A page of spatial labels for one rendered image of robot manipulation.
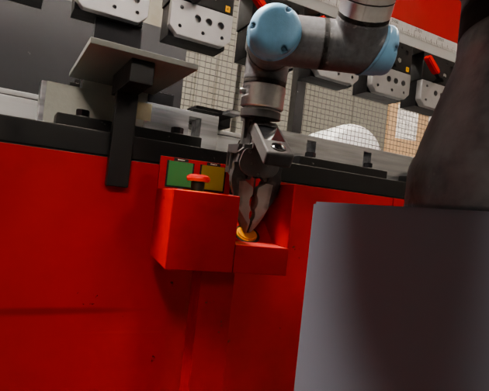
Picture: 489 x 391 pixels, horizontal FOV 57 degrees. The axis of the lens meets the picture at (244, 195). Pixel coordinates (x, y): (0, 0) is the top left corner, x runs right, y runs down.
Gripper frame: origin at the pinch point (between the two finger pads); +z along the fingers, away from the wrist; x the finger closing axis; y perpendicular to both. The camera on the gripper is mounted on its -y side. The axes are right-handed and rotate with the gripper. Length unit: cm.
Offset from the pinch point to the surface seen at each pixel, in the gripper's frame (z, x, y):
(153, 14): -112, -8, 271
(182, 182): -5.6, 10.7, 9.2
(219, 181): -6.7, 3.7, 9.3
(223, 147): -15, -11, 59
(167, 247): 3.3, 15.0, -6.7
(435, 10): -66, -69, 45
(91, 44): -25.6, 28.8, 4.1
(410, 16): -61, -59, 43
